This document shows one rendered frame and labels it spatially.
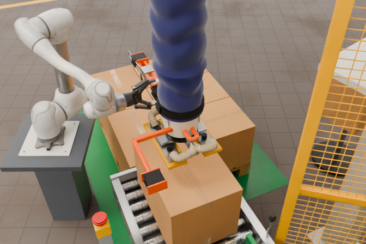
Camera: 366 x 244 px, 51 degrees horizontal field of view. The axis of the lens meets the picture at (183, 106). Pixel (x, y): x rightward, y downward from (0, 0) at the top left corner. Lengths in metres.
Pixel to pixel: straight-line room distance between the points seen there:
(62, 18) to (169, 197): 1.12
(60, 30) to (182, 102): 0.88
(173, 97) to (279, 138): 2.14
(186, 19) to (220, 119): 1.63
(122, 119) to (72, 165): 0.71
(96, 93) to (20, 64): 3.25
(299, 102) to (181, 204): 2.46
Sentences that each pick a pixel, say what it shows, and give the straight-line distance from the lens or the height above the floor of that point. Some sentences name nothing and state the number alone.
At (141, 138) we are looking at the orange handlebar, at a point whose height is 1.28.
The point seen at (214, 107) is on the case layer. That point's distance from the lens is 3.09.
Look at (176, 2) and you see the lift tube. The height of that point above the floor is 1.93.
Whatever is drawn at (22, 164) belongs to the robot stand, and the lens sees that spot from 2.59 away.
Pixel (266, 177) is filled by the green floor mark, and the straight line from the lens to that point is 3.34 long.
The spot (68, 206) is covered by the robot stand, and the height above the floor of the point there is 0.17.
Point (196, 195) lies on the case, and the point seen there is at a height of 0.95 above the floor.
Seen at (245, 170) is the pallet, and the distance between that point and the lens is 3.29.
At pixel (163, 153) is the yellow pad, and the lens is 1.88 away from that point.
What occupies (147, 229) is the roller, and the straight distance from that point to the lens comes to 2.36.
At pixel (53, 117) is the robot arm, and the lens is 2.51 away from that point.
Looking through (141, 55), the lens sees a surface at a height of 1.29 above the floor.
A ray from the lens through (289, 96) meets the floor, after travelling 4.19.
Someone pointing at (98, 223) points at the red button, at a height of 1.04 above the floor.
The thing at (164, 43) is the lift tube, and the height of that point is 1.75.
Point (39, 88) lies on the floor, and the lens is 4.50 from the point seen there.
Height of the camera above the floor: 2.53
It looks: 40 degrees down
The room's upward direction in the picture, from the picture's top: 1 degrees counter-clockwise
